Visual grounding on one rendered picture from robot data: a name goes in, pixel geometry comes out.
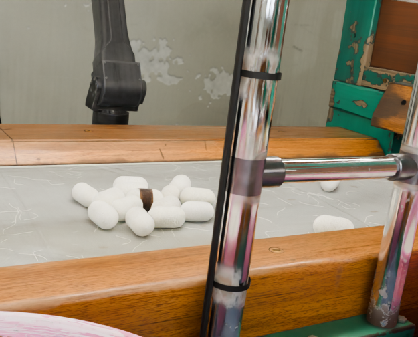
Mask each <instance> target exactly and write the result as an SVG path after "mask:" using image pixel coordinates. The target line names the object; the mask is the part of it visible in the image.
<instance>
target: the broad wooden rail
mask: <svg viewBox="0 0 418 337"><path fill-rule="evenodd" d="M225 131H226V126H175V125H102V124H0V166H47V165H73V164H124V163H150V162H200V161H222V156H223V147H224V141H225ZM267 156H278V157H279V158H280V159H302V158H352V157H378V156H385V154H384V152H383V150H382V148H381V146H380V143H379V141H378V140H377V139H376V138H373V137H371V136H367V135H365V134H361V133H358V132H355V131H352V130H349V129H345V128H342V127H318V126H271V130H270V139H269V144H268V153H267Z"/></svg>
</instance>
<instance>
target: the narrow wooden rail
mask: <svg viewBox="0 0 418 337"><path fill-rule="evenodd" d="M384 227H385V226H384V225H379V226H373V227H361V228H354V229H343V230H336V231H325V232H318V233H306V234H299V235H288V236H281V237H270V238H263V239H254V244H253V252H252V257H251V266H250V271H249V277H250V278H251V283H250V287H249V289H247V293H246V298H245V306H244V311H243V320H242V325H241V334H240V337H257V336H263V335H266V334H272V333H276V332H282V331H285V330H291V329H294V328H301V327H305V326H310V325H314V324H319V323H323V322H329V321H333V320H338V319H342V318H347V317H351V316H357V315H361V314H366V313H367V310H368V306H369V300H370V296H371V290H372V286H373V280H374V276H375V270H376V266H377V260H378V256H379V250H380V246H381V240H382V237H383V231H384ZM210 249H211V244H208V245H196V246H190V247H178V248H172V249H160V250H153V251H141V252H135V253H123V254H116V255H105V256H98V257H87V258H80V259H68V260H61V261H50V262H43V263H32V264H25V265H13V266H7V267H0V311H4V312H25V313H34V314H45V315H51V316H61V317H65V318H73V319H77V320H83V321H87V322H93V323H96V324H101V325H105V326H109V327H113V328H116V329H119V330H124V331H126V332H130V333H132V334H136V335H138V336H142V337H199V332H200V326H201V316H202V311H203V301H204V296H205V286H206V281H207V271H208V265H209V255H210ZM399 315H400V316H404V317H406V319H407V320H408V321H410V322H412V323H413V324H414V325H415V326H416V327H415V333H414V336H413V337H418V226H417V232H416V235H415V241H414V244H413V250H412V254H411V259H410V263H409V269H408V272H407V278H406V281H405V287H404V290H403V296H402V300H401V305H400V309H399Z"/></svg>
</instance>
